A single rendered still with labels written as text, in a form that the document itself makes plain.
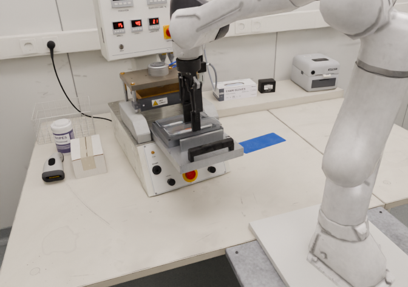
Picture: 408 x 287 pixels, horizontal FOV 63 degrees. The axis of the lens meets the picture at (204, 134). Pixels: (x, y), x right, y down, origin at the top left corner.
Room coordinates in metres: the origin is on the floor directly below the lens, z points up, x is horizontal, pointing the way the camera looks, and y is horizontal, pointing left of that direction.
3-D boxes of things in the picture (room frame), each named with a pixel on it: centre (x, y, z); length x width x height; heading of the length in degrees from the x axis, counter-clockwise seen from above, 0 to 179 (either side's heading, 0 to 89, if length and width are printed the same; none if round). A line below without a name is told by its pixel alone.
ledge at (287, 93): (1.87, -0.39, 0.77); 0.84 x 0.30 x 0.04; 107
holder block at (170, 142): (1.05, 0.06, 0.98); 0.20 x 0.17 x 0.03; 115
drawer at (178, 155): (1.01, 0.04, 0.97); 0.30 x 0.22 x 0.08; 25
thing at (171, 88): (1.29, 0.16, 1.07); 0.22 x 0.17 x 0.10; 115
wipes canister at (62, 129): (1.33, 0.62, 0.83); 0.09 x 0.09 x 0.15
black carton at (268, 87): (1.88, -0.38, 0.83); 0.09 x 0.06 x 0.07; 99
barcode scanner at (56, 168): (1.16, 0.61, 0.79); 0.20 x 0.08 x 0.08; 17
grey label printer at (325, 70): (1.96, -0.68, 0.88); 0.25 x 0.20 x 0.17; 11
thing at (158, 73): (1.32, 0.16, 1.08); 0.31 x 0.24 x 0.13; 115
